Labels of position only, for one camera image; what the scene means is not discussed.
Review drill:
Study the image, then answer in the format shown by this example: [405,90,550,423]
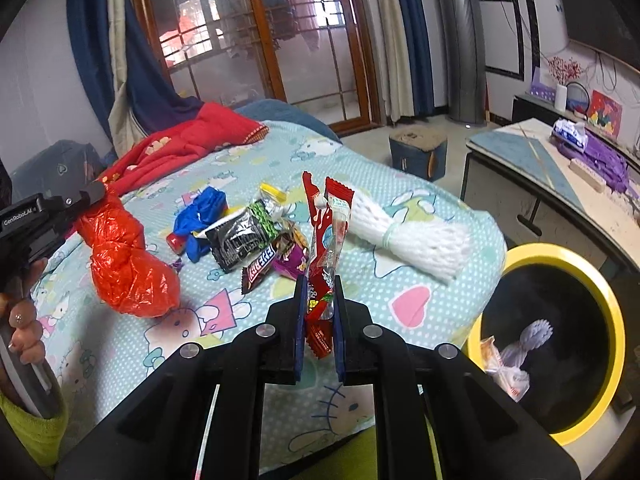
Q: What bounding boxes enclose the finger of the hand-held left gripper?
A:
[74,180,108,211]

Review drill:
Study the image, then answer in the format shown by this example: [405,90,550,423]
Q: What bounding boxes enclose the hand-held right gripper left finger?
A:
[55,276,309,480]

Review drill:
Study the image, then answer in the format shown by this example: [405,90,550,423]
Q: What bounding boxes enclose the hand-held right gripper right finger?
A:
[333,276,584,480]

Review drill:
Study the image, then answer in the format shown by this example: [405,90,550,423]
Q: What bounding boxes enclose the red snack wrapper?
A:
[301,171,335,361]

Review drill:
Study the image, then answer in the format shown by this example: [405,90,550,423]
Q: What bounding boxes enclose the red plastic bag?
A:
[76,187,182,319]

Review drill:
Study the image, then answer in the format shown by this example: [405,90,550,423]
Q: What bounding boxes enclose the black green snack packet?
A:
[204,199,274,274]

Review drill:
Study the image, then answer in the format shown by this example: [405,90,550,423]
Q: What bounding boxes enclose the clear red-ended wrapper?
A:
[320,176,356,322]

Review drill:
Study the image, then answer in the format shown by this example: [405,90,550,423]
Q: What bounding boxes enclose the white foam fruit net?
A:
[345,197,474,286]

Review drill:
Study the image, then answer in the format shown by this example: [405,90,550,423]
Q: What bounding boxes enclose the yellow-rimmed black bin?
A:
[465,242,627,448]

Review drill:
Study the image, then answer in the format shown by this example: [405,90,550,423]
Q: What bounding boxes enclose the person's left forearm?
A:
[0,360,69,467]

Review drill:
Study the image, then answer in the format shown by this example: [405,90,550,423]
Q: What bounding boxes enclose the person's left hand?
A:
[0,257,49,366]

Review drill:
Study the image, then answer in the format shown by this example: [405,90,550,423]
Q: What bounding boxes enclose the cartoon print bed sheet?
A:
[30,120,508,476]

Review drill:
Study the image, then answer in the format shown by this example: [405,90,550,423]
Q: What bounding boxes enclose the purple foil wrapper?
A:
[275,242,311,281]

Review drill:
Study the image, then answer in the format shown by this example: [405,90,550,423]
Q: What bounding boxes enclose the brown snack wrapper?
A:
[241,240,296,295]

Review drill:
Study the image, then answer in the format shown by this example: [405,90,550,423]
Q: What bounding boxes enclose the blue plastic bag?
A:
[173,186,231,264]

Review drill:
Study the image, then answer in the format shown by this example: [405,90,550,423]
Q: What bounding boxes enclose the red blanket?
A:
[97,102,269,196]

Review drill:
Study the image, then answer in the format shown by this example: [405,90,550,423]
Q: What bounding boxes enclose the yellow white snack packet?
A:
[259,182,289,221]

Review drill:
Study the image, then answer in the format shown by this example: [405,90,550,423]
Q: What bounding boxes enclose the blue and beige curtain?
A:
[370,0,437,124]
[66,0,202,157]

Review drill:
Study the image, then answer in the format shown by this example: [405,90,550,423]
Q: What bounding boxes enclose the orange white wrapper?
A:
[480,337,532,404]

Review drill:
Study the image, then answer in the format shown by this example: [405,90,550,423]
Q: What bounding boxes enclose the grey foam fruit net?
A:
[500,319,554,376]

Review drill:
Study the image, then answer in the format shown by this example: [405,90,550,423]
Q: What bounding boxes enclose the small blue stool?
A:
[389,127,449,182]

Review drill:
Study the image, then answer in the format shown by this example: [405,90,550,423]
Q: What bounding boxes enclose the blue padded bed edge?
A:
[234,98,342,144]

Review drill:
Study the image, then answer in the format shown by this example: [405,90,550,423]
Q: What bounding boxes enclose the white television cabinet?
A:
[460,117,640,311]

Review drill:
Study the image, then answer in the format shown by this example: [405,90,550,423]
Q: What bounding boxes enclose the hanging pink garment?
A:
[277,0,321,52]

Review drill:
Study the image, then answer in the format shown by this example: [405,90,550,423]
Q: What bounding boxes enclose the wooden glass door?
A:
[127,0,387,136]

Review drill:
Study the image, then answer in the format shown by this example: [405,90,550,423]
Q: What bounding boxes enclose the white power strip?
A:
[569,159,606,192]

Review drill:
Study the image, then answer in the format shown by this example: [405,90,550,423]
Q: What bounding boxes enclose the black low cabinet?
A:
[511,94,557,127]

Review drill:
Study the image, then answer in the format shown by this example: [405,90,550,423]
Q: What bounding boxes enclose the tissue pack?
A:
[551,117,587,152]

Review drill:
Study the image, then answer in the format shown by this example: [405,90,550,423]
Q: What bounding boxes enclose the purple cloth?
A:
[552,127,632,194]

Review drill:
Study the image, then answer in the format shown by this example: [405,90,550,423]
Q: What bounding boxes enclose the purple box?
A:
[529,66,557,106]

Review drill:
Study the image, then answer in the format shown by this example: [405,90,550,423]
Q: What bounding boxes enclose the silver cylindrical air conditioner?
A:
[432,0,489,126]

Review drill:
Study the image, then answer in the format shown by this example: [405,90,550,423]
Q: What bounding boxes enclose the white vase red flowers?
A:
[546,55,584,112]

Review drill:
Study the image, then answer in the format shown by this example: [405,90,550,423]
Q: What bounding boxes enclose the round mirror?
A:
[565,81,591,116]

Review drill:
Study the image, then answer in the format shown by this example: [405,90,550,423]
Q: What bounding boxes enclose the colourful picture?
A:
[586,90,624,136]

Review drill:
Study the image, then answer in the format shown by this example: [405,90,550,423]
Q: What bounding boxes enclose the black television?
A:
[552,0,640,74]

